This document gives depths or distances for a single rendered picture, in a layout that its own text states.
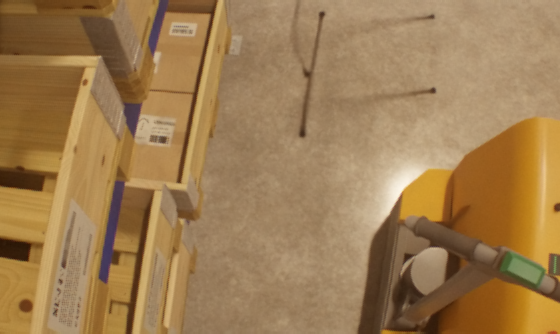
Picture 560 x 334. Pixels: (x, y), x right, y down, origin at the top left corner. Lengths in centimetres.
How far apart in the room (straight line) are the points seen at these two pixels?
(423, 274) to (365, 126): 87
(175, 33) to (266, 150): 65
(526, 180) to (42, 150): 126
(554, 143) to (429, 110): 105
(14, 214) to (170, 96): 110
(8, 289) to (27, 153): 27
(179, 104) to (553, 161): 126
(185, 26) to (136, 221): 88
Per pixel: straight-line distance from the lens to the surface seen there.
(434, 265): 201
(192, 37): 225
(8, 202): 119
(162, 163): 204
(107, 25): 108
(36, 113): 124
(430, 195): 216
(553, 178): 173
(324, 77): 271
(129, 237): 168
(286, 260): 240
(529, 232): 166
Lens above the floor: 234
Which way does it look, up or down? 68 degrees down
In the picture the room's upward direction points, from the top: straight up
